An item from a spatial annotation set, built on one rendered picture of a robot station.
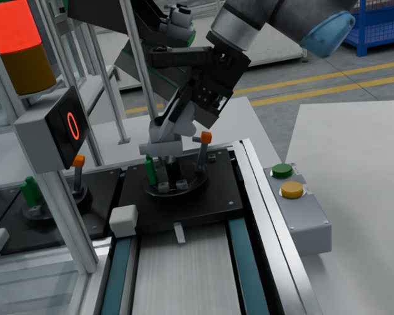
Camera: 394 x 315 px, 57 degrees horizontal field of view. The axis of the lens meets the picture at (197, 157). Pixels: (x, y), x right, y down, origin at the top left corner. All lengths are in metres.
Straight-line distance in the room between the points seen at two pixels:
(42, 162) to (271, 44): 4.50
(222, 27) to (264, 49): 4.24
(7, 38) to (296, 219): 0.49
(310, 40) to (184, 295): 0.43
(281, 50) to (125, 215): 4.36
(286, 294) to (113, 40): 4.50
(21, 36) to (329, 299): 0.57
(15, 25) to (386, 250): 0.66
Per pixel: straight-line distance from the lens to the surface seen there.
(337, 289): 0.67
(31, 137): 0.46
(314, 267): 0.70
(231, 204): 0.66
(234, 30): 0.62
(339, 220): 0.80
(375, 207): 0.84
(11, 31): 0.47
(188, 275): 0.63
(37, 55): 0.48
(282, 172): 0.73
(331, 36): 0.59
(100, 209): 0.75
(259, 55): 4.86
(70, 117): 0.51
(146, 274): 0.66
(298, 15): 0.60
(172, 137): 0.68
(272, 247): 0.59
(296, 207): 0.66
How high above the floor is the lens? 1.36
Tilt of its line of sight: 28 degrees down
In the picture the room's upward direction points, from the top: 12 degrees counter-clockwise
